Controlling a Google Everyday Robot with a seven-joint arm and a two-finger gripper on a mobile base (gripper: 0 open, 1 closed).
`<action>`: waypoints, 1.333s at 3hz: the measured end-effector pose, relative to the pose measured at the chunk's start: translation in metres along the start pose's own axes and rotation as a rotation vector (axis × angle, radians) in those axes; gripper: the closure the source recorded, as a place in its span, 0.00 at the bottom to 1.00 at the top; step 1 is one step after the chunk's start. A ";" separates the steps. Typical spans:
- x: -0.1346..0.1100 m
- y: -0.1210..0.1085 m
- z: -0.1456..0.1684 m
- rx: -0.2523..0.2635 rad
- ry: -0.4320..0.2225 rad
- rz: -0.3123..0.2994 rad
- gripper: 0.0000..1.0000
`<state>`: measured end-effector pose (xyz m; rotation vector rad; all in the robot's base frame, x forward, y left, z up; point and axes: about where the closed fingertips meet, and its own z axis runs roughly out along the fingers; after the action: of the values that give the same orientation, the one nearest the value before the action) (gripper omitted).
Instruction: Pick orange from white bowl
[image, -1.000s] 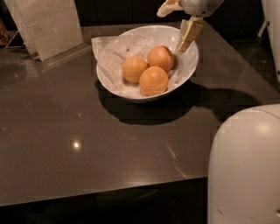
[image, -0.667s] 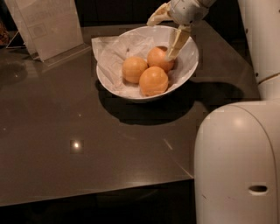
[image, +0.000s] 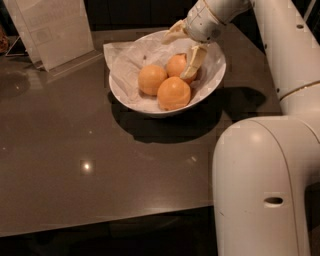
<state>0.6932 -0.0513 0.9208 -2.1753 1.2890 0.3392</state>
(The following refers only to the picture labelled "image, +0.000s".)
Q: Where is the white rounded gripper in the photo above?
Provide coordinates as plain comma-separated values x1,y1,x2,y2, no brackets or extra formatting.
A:
162,0,230,79

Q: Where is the orange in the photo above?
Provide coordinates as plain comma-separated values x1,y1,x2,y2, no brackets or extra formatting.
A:
157,77,191,111
138,65,167,96
166,53,197,84

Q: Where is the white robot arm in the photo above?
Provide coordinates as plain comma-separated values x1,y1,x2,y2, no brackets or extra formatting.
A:
163,0,320,256

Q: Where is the white ceramic bowl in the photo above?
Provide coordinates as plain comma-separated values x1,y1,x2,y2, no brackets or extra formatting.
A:
108,29,227,119

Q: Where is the white paper napkin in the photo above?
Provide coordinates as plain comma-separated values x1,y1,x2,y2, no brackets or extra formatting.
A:
102,33,218,113

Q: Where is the clear acrylic sign holder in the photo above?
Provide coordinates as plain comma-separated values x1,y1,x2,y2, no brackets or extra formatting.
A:
3,0,101,75

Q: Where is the brown object at left edge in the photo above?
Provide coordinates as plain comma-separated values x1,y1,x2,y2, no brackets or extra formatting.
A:
0,25,10,54

